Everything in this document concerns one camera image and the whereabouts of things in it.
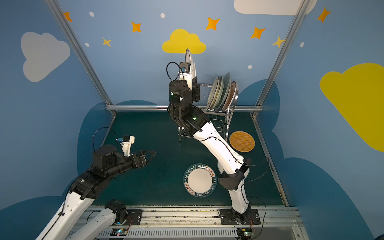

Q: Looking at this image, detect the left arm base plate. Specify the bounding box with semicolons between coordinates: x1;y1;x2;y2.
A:
112;209;143;226

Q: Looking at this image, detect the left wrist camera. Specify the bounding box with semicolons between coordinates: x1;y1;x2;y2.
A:
116;135;135;157

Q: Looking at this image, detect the white plate dark lettered rim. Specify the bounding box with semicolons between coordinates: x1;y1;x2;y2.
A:
183;163;217;198

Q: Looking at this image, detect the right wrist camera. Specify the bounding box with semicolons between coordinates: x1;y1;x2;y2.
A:
179;62;192;80

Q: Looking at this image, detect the right aluminium frame post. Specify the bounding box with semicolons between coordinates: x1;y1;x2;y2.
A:
252;0;311;120

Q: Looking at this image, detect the yellow woven round plate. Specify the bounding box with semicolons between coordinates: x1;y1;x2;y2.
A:
229;131;256;153

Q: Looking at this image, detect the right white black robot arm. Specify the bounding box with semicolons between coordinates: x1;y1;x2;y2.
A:
167;80;252;222

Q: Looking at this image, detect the aluminium frame post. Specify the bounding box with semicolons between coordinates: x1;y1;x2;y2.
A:
45;0;113;107
252;0;311;120

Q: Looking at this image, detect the chrome wire dish rack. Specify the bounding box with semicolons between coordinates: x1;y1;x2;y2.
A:
195;78;239;141

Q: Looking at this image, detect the left aluminium frame post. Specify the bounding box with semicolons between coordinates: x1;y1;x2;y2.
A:
45;0;113;107

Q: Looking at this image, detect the aluminium rail front frame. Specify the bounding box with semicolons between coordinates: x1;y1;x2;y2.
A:
47;205;310;240

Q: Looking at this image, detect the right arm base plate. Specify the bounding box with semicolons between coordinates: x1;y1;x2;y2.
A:
219;209;261;225

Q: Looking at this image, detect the pale green flower plate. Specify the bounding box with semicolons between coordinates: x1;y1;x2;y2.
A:
211;76;224;110

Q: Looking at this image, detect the white plate black cloud line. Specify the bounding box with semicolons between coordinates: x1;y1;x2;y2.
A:
218;163;249;178

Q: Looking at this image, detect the right circuit board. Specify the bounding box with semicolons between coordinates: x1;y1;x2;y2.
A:
237;228;254;240

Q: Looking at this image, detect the cream floral plate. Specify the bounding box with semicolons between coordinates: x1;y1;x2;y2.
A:
207;76;219;110

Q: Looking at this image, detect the circuit board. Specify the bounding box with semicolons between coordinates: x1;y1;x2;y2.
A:
110;229;129;237
237;228;254;240

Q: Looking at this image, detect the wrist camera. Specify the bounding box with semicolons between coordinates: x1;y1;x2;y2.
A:
116;135;135;157
179;62;192;80

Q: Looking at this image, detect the left circuit board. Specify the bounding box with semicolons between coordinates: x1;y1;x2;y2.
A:
110;229;129;237

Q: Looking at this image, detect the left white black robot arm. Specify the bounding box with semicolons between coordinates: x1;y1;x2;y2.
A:
37;145;157;240

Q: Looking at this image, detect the rear aluminium frame bar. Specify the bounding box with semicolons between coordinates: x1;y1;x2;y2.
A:
106;105;263;112

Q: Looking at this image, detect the orange sunburst plate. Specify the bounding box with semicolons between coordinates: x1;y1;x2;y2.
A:
185;49;197;89
222;82;237;112

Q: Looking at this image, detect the large pale green plate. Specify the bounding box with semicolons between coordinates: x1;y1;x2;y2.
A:
218;73;231;112

